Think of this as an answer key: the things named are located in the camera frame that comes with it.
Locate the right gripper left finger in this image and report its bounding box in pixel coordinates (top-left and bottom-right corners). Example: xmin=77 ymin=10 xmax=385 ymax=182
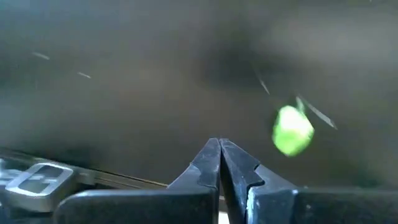
xmin=54 ymin=138 xmax=221 ymax=224

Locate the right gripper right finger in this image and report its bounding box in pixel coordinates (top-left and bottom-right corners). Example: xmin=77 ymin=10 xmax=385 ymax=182
xmin=221 ymin=139 xmax=398 ymax=224

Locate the green bell pepper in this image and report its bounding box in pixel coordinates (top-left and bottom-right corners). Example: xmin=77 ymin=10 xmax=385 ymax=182
xmin=271 ymin=95 xmax=316 ymax=158

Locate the silver frame bracket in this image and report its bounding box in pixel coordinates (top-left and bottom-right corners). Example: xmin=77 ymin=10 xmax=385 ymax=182
xmin=0 ymin=157 xmax=78 ymax=216

